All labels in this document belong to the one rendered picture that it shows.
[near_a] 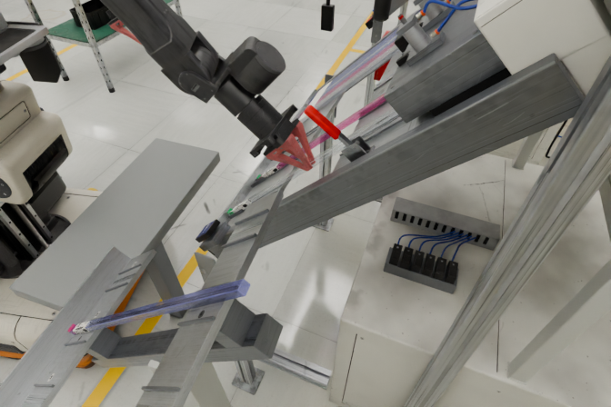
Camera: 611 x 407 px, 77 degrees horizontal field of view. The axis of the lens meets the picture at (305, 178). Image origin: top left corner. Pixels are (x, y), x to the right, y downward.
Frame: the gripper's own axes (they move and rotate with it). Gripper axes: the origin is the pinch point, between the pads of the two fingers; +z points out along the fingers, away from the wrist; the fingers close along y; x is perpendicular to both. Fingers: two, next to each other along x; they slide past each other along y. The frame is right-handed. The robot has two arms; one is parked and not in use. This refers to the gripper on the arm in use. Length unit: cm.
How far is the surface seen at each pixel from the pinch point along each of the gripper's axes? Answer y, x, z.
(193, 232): 34, 119, 10
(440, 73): -5.1, -29.9, -2.4
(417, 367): -10, 12, 50
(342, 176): -9.3, -12.0, 1.0
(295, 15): 290, 159, -29
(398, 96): -5.1, -24.2, -2.9
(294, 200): -9.3, -1.0, 0.6
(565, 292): 15, -12, 65
